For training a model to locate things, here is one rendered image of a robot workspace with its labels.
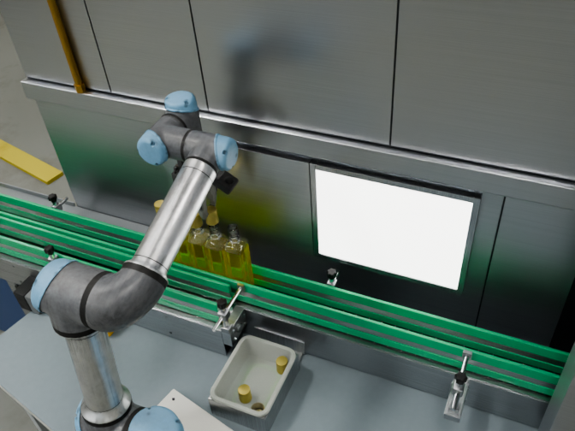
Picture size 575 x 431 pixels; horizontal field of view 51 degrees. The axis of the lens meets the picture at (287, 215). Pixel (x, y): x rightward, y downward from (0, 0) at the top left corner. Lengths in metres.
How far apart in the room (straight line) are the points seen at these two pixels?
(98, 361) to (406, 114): 0.87
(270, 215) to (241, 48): 0.50
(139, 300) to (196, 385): 0.68
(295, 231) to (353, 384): 0.46
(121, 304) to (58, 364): 0.84
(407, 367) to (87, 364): 0.83
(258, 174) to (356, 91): 0.39
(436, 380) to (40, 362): 1.17
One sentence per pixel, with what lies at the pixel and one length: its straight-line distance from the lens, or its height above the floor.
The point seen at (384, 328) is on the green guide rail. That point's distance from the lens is 1.64.
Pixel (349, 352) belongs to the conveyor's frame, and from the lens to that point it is 1.75.
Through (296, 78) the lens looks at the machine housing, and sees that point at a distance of 1.47.
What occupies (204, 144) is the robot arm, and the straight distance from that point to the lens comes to 1.32.
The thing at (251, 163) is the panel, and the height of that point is 1.28.
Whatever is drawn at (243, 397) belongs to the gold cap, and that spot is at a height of 0.80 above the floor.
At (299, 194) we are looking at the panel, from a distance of 1.64.
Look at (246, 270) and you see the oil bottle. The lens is 1.75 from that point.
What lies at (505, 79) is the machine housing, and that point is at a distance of 1.33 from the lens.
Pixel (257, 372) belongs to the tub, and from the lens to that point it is 1.79.
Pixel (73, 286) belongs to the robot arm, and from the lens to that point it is 1.23.
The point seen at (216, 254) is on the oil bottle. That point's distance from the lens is 1.72.
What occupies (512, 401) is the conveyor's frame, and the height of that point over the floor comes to 0.84.
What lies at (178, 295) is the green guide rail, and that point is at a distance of 1.77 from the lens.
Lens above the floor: 2.25
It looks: 42 degrees down
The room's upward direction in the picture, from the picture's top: 5 degrees counter-clockwise
